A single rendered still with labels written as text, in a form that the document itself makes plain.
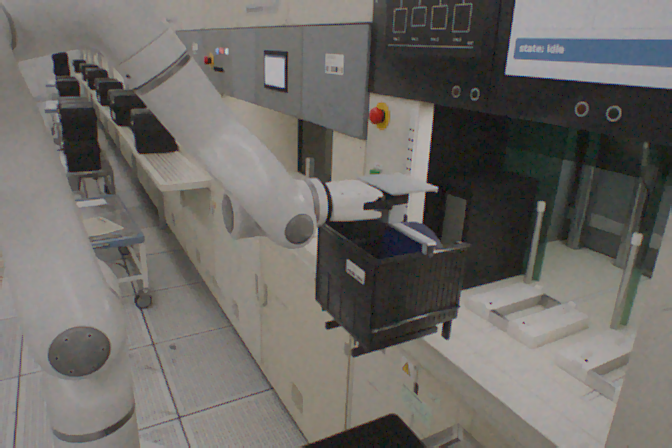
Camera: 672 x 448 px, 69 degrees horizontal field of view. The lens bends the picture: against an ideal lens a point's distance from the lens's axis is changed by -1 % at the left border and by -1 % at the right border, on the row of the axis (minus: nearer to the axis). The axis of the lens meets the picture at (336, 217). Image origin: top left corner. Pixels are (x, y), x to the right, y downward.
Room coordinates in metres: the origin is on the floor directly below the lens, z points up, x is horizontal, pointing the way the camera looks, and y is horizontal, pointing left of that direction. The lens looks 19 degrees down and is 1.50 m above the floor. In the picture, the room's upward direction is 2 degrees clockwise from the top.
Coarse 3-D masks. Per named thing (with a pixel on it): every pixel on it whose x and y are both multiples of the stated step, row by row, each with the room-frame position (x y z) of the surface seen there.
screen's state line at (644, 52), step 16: (528, 48) 0.84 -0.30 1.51; (544, 48) 0.81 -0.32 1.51; (560, 48) 0.79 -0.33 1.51; (576, 48) 0.76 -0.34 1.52; (592, 48) 0.74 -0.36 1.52; (608, 48) 0.72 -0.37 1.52; (624, 48) 0.70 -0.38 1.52; (640, 48) 0.68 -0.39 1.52; (656, 48) 0.66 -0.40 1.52; (624, 64) 0.70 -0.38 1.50; (640, 64) 0.68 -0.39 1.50; (656, 64) 0.66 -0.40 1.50
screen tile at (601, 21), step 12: (600, 0) 0.74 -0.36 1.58; (612, 0) 0.73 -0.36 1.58; (624, 0) 0.71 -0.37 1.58; (636, 0) 0.70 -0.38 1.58; (648, 0) 0.68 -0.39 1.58; (660, 0) 0.67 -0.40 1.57; (600, 12) 0.74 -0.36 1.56; (612, 12) 0.72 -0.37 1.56; (624, 12) 0.71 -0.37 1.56; (636, 12) 0.69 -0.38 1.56; (648, 12) 0.68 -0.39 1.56; (660, 12) 0.67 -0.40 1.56; (600, 24) 0.74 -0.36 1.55; (612, 24) 0.72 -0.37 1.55; (624, 24) 0.71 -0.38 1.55; (636, 24) 0.69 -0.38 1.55; (648, 24) 0.68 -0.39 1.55; (660, 24) 0.66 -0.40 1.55
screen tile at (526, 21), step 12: (540, 0) 0.83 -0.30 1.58; (552, 0) 0.81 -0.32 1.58; (564, 0) 0.79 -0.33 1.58; (576, 0) 0.77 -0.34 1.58; (588, 0) 0.76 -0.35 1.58; (528, 12) 0.85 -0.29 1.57; (540, 12) 0.83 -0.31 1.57; (552, 12) 0.81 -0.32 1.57; (564, 12) 0.79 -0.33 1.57; (576, 12) 0.77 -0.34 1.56; (528, 24) 0.84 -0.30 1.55; (540, 24) 0.82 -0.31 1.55; (552, 24) 0.80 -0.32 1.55; (564, 24) 0.79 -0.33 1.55; (576, 24) 0.77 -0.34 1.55
